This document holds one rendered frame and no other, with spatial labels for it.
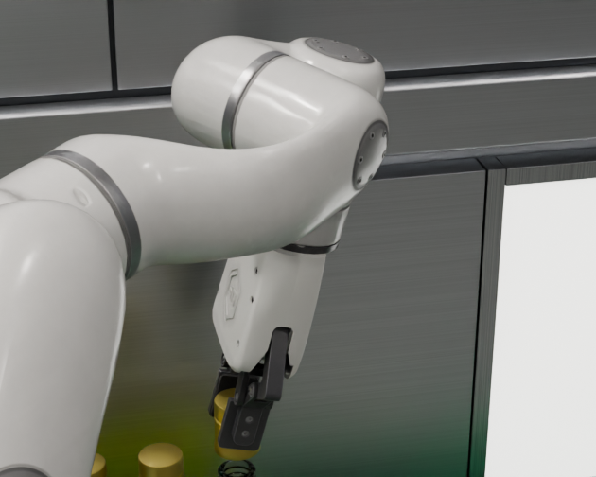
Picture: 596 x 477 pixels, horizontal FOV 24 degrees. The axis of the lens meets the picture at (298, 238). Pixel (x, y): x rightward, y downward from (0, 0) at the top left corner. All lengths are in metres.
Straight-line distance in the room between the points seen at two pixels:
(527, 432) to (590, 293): 0.15
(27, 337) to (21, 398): 0.03
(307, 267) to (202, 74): 0.16
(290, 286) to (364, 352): 0.25
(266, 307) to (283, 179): 0.19
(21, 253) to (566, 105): 0.63
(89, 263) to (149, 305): 0.48
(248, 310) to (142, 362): 0.21
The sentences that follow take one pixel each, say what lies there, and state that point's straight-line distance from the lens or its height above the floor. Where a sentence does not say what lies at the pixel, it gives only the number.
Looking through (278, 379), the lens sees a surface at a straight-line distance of 0.97.
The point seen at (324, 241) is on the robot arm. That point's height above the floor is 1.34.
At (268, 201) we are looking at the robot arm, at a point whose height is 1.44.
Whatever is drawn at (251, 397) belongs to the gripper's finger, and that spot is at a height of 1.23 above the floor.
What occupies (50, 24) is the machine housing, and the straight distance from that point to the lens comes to 1.07.
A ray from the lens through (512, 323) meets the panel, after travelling 1.23.
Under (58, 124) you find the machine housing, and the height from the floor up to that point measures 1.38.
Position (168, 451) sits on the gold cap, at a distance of 1.06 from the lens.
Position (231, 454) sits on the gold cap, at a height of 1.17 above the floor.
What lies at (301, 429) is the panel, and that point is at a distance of 1.22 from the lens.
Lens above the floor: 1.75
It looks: 25 degrees down
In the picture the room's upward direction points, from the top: straight up
